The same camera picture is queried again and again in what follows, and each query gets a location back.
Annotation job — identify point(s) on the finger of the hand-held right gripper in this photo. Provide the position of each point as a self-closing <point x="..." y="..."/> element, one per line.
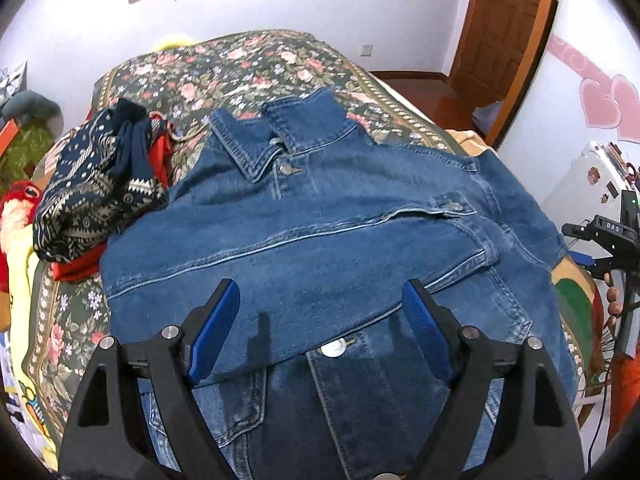
<point x="585" y="259"/>
<point x="577" y="230"/>

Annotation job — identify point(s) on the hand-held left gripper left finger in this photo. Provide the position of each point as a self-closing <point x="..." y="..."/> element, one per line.
<point x="216" y="327"/>

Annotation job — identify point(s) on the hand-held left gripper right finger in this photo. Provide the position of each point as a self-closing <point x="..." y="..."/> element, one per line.
<point x="425" y="327"/>

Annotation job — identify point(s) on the blue denim jacket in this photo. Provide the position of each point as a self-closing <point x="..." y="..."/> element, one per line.
<point x="320" y="240"/>

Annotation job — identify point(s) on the person's right hand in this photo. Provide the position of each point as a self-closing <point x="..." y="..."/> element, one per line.
<point x="612" y="297"/>

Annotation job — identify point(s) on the white case with stickers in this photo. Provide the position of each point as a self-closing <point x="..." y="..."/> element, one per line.
<point x="582" y="185"/>

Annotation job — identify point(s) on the pale blue bag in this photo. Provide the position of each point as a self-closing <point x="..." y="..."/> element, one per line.
<point x="487" y="116"/>

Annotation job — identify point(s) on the red cloth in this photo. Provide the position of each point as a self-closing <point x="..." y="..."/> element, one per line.
<point x="159" y="157"/>

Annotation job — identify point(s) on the navy patterned sweater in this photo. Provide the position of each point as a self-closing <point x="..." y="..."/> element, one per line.
<point x="85" y="195"/>

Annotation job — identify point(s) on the brown wooden door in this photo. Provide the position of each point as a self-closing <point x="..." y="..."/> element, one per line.
<point x="500" y="25"/>

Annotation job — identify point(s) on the red plush toy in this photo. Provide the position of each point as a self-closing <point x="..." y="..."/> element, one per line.
<point x="15" y="210"/>

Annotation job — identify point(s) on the floral green blanket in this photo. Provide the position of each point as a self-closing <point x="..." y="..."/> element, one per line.
<point x="240" y="67"/>

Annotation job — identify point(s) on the orange box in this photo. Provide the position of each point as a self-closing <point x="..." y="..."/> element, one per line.
<point x="6" y="137"/>

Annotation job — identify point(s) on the yellow plush toy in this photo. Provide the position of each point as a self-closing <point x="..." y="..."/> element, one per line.
<point x="172" y="41"/>

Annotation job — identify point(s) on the silver patterned gift bag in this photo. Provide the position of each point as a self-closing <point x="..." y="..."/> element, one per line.
<point x="12" y="82"/>

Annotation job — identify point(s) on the pink heart wall sticker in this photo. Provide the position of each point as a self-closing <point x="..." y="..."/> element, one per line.
<point x="602" y="97"/>

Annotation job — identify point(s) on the white wall socket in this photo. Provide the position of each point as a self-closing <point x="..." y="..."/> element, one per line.
<point x="366" y="50"/>

